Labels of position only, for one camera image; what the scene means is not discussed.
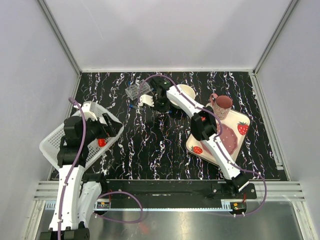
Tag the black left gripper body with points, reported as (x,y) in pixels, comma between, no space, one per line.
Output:
(94,129)

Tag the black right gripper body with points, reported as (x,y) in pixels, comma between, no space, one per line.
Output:
(161,104)

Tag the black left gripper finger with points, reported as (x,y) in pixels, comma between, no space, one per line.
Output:
(114,127)
(107,126)

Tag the white wash bottle red cap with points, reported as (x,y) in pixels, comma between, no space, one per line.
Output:
(101,142)

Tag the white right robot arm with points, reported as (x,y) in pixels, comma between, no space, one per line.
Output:
(205,126)

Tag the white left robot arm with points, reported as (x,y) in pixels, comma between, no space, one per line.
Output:
(76,197)

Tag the green white ceramic bowl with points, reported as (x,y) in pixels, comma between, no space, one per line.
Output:
(188,90)

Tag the white perforated plastic basket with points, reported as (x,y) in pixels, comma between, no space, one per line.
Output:
(57,152)

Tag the clear test tube rack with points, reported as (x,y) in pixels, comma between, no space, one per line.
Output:
(134,90)

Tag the pink polka dot dish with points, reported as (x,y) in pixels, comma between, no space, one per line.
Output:
(229,140)

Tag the left control box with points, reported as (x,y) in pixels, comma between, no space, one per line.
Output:
(103,205)

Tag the control box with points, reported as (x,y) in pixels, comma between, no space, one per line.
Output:
(238,208)
(103,205)

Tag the white strawberry pattern tray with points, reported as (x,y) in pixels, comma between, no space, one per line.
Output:
(240,124)

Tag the right control box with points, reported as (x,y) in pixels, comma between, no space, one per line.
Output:
(238,208)

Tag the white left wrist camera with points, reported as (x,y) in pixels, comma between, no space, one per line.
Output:
(93,111)

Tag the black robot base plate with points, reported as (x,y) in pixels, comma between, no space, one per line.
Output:
(218,189)

